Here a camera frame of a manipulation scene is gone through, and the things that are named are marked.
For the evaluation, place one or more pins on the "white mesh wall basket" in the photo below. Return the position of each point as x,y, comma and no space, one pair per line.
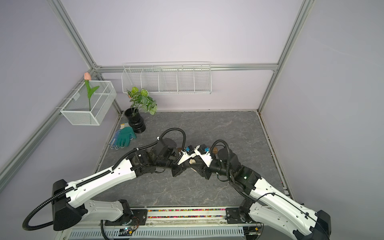
76,109

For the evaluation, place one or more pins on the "blue dotted work glove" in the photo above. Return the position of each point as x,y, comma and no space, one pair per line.
112,143

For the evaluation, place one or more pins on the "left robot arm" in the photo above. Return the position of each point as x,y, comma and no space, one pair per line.
73,203

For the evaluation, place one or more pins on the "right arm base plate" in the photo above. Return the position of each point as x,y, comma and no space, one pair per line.
238,216

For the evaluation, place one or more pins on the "aluminium front rail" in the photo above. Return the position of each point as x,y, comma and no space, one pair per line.
186,214

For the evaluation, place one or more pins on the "pink artificial tulip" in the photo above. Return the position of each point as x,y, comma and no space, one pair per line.
90,90

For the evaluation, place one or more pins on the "green artificial potted plant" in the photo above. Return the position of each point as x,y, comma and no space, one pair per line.
140,99

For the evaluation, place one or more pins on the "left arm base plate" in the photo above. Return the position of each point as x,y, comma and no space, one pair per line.
137,218

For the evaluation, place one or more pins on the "black ribbed plant pot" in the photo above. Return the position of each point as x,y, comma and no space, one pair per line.
135,120

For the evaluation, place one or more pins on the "long white wire shelf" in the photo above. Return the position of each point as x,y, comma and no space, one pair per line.
168,77

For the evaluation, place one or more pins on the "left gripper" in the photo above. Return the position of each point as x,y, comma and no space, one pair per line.
181,167

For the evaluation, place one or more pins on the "white slotted cable duct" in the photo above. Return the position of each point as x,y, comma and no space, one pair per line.
174,233

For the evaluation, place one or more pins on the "green work glove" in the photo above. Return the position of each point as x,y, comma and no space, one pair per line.
124,137

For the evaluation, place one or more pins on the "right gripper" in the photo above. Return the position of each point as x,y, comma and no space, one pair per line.
199,168

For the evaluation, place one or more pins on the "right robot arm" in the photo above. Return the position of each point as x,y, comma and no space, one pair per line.
267,204

